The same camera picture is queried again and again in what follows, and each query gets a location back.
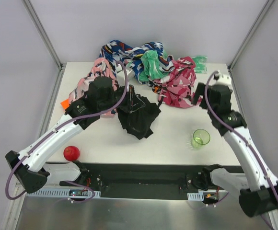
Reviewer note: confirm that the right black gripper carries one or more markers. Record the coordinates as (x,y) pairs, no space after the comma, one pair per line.
(203,96)

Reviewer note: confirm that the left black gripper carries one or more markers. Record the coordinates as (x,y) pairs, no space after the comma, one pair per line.
(124,97)

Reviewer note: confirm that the black cloth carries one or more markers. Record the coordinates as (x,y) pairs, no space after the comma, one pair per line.
(139,122)

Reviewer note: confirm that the green white cloth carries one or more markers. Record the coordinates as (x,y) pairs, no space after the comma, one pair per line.
(155,66)

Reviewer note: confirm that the light pink bird-print cloth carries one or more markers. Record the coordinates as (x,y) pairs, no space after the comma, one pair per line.
(101,67)

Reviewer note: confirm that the blue patterned cloth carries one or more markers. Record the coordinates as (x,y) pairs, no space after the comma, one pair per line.
(116,50)

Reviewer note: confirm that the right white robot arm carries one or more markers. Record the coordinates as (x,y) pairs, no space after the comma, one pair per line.
(259,194)

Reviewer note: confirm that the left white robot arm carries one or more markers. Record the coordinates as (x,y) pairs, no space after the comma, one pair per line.
(28,165)

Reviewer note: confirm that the magenta pink camo cloth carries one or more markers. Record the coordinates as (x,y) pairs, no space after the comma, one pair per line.
(178,88)

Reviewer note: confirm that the green transparent cup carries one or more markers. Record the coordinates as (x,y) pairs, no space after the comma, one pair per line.
(200,138)

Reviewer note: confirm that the orange cube block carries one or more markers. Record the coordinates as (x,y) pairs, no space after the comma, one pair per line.
(65,104)

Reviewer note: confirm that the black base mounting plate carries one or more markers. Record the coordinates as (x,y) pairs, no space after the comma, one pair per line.
(137,181)

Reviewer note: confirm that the red apple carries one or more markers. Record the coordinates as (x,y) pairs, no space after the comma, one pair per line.
(71,153)

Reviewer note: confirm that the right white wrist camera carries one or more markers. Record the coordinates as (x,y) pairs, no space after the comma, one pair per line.
(222,79)

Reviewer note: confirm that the aluminium front rail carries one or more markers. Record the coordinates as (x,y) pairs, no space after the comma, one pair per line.
(211,176)

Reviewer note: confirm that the right white cable duct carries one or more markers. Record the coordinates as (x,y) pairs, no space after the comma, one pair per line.
(199,196)

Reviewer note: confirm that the white cable duct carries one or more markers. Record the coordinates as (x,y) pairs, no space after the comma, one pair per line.
(65,193)
(199,196)

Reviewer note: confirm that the right aluminium frame post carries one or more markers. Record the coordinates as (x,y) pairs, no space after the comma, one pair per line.
(257,22)

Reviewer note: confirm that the aluminium frame post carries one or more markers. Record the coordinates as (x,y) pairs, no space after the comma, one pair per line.
(257,22)
(42,32)

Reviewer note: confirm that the left white cable duct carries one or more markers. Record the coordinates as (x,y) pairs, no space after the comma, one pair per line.
(65,193)

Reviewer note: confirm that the left aluminium frame post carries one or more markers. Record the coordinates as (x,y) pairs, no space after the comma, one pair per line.
(42,32)

